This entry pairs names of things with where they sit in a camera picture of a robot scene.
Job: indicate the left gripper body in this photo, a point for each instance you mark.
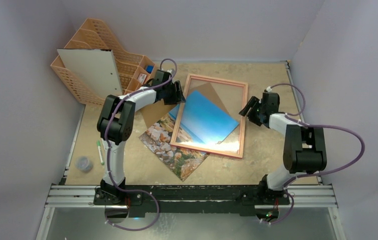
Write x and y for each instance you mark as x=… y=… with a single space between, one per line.
x=172 y=94

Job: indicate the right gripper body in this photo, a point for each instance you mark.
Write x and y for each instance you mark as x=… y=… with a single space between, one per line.
x=254 y=109

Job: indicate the pink picture frame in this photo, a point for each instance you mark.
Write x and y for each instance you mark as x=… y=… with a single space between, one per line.
x=234 y=95

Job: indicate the landscape photo print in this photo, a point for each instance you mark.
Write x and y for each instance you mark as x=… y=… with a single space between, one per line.
x=202 y=123

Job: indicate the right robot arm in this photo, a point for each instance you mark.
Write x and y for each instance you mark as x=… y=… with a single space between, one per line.
x=304 y=151

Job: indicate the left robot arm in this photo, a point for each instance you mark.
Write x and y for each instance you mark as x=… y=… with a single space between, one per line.
x=115 y=124

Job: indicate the brown cardboard backing board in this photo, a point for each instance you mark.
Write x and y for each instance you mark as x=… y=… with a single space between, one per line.
x=154 y=112

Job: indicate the blue item in organizer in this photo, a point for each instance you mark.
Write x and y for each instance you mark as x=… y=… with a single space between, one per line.
x=149 y=68

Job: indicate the white red small box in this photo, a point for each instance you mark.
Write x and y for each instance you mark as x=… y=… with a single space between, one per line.
x=141 y=78

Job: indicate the orange plastic file organizer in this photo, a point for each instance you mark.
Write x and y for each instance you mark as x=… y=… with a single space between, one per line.
x=95 y=34

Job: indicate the white binder in organizer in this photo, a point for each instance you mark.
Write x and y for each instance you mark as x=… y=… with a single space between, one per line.
x=96 y=68

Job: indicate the green marker pen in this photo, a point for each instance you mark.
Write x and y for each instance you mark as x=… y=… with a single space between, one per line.
x=100 y=152

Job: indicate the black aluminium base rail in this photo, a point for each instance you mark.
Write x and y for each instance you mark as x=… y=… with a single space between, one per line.
x=243 y=200

